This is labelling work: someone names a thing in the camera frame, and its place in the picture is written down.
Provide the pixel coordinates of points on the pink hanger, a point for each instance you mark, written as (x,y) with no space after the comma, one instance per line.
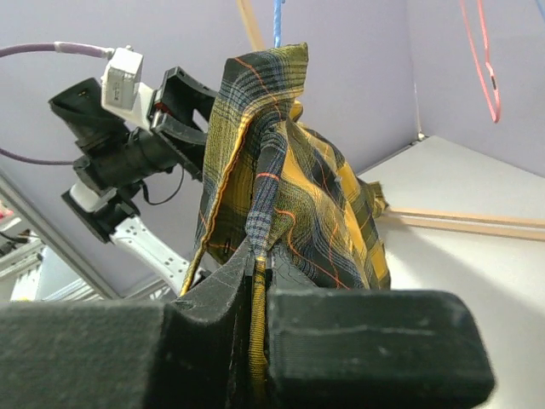
(484,68)

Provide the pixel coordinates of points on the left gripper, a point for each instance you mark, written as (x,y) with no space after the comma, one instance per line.
(166,133)

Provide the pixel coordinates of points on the aluminium rail base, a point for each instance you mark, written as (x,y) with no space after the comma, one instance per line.
(40,259)

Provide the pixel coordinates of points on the wooden clothes rack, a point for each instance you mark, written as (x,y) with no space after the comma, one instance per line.
(500,226)

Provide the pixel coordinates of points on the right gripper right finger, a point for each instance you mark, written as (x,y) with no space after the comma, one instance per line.
(370,349)

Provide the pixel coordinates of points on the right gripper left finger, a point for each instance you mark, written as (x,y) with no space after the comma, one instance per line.
(189,353)

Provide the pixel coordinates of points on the yellow plaid shirt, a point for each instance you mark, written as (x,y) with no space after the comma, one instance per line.
(269,180)

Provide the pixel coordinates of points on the blue hanger yellow shirt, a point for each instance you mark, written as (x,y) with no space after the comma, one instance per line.
(277,22)

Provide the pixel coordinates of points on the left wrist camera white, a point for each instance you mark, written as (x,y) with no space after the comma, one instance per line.
(122,92)

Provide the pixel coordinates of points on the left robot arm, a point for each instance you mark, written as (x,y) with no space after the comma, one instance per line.
(116,160)

